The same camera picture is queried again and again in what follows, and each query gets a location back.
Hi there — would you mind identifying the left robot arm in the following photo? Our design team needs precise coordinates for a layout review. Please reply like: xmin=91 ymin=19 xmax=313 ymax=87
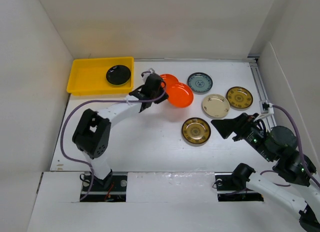
xmin=72 ymin=81 xmax=169 ymax=190

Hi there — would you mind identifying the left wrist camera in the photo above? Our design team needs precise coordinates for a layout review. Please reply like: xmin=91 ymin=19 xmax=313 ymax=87
xmin=141 ymin=68 xmax=163 ymax=98

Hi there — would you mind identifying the yellow brown plate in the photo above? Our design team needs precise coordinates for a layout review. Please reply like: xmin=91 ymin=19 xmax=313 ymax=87
xmin=181 ymin=117 xmax=212 ymax=146
xmin=226 ymin=87 xmax=254 ymax=109

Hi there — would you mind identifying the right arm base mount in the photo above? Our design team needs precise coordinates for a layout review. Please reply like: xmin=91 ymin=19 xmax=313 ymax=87
xmin=212 ymin=172 xmax=264 ymax=202

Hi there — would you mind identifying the black plate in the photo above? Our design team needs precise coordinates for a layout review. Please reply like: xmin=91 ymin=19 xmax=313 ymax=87
xmin=105 ymin=65 xmax=131 ymax=81

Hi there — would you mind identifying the yellow brown plate right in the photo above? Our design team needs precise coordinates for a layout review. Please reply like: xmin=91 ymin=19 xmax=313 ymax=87
xmin=226 ymin=87 xmax=254 ymax=109

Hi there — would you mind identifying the green plate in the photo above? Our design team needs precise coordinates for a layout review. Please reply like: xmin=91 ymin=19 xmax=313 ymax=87
xmin=106 ymin=79 xmax=131 ymax=87

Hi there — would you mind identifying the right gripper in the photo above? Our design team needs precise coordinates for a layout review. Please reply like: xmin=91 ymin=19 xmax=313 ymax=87
xmin=210 ymin=111 xmax=275 ymax=161

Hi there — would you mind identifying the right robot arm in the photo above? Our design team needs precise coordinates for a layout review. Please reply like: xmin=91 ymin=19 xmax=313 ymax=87
xmin=211 ymin=113 xmax=320 ymax=231

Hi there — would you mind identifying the cream floral plate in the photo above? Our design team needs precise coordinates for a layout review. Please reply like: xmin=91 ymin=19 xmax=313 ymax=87
xmin=201 ymin=94 xmax=230 ymax=118

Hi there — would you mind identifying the yellow brown plate front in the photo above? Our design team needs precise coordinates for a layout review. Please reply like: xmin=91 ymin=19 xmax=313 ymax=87
xmin=181 ymin=117 xmax=212 ymax=146

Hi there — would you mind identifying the aluminium rail right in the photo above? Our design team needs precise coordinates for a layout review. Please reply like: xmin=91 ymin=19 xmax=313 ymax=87
xmin=248 ymin=57 xmax=277 ymax=128

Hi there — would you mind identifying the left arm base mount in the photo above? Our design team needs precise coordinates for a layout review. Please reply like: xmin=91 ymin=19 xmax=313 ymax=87
xmin=80 ymin=172 xmax=128 ymax=202

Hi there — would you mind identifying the orange plate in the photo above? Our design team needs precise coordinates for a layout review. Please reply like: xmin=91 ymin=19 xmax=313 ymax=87
xmin=160 ymin=74 xmax=179 ymax=88
xmin=166 ymin=82 xmax=194 ymax=108

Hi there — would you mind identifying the blue patterned plate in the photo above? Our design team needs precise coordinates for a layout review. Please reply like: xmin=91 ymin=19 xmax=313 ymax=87
xmin=187 ymin=72 xmax=214 ymax=94

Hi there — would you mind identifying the yellow plastic bin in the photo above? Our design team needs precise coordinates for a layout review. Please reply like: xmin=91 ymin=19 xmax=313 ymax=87
xmin=66 ymin=57 xmax=134 ymax=96

